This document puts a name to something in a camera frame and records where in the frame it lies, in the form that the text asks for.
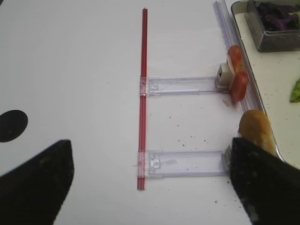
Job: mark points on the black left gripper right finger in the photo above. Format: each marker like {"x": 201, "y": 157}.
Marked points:
{"x": 268, "y": 188}

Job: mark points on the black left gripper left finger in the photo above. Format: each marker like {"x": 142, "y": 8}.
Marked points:
{"x": 34, "y": 192}

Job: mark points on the purple cabbage shreds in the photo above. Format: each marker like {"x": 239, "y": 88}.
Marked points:
{"x": 277, "y": 17}

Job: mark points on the loose green lettuce leaf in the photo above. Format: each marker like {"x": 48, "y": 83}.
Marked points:
{"x": 295, "y": 94}

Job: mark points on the white tomato pusher block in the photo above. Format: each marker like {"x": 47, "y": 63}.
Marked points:
{"x": 224, "y": 77}

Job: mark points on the left bun bottom half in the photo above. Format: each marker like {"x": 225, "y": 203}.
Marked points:
{"x": 255, "y": 127}

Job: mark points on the black round table hole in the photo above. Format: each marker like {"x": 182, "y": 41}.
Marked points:
{"x": 12, "y": 125}

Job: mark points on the white metal tray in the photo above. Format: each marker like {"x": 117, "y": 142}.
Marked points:
{"x": 275, "y": 75}

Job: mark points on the left lower clear pusher track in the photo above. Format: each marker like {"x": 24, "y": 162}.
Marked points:
{"x": 168, "y": 164}

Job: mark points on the clear pusher track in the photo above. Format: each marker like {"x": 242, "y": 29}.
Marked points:
{"x": 180, "y": 86}
{"x": 168, "y": 164}

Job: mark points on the left upper clear pusher track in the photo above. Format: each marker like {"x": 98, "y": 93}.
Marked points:
{"x": 180, "y": 86}

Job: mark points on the clear plastic salad container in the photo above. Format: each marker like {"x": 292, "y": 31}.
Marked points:
{"x": 265, "y": 41}

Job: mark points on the left red rail strip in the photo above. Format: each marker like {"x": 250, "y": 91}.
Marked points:
{"x": 141, "y": 180}

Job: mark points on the left clear divider wall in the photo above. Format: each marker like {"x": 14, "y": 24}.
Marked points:
{"x": 231, "y": 37}

